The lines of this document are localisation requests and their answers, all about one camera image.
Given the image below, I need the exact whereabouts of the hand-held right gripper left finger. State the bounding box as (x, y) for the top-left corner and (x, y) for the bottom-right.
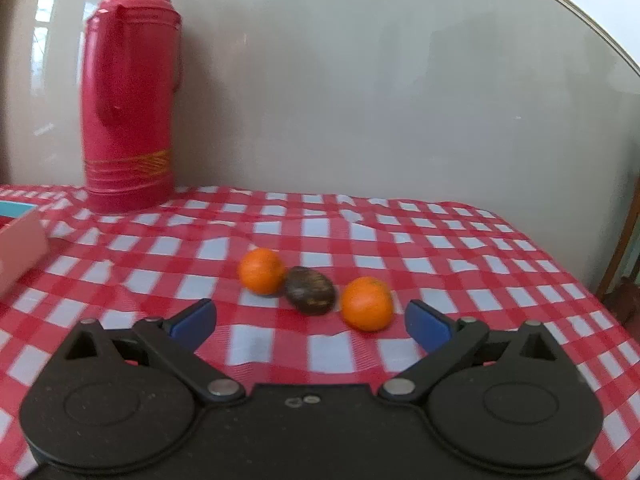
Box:
(62, 298), (247, 407)

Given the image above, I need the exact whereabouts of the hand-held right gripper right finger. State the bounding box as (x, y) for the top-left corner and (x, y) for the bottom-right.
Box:
(377, 298), (567, 405)

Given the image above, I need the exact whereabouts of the large orange mandarin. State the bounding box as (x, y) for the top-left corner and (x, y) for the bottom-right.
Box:
(340, 276), (394, 333)

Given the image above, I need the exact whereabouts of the medium orange mandarin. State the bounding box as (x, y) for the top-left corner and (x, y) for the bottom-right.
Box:
(238, 248), (287, 296)

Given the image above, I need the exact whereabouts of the dark brown wrinkled fruit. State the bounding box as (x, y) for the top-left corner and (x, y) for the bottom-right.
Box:
(284, 266), (336, 317)

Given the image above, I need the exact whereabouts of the red and white cardboard box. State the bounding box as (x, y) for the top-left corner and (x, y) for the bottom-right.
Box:
(0, 200), (51, 299)

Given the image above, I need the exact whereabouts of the red white checkered tablecloth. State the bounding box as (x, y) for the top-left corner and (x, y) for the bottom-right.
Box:
(0, 184), (640, 480)

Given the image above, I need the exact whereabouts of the carved wooden plant stand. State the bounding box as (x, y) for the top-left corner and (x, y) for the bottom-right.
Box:
(595, 172), (640, 301)

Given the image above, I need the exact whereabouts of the red thermos flask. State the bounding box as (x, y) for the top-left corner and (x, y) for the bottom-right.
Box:
(80, 0), (184, 214)

